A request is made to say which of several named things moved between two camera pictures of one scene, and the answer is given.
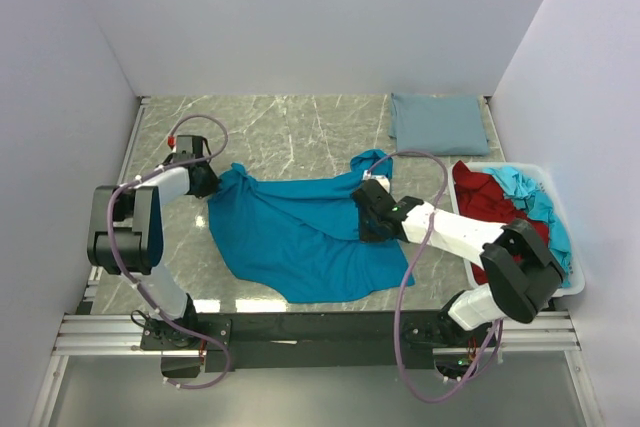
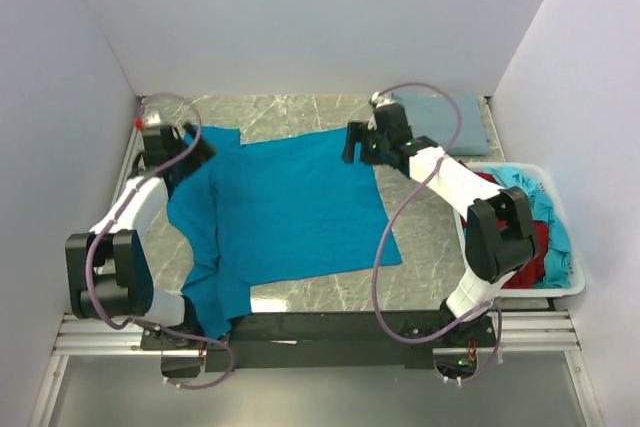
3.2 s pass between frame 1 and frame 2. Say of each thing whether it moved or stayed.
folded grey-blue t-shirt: stayed
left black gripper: moved
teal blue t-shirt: moved
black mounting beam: stayed
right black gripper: moved
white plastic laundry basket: stayed
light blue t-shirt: stayed
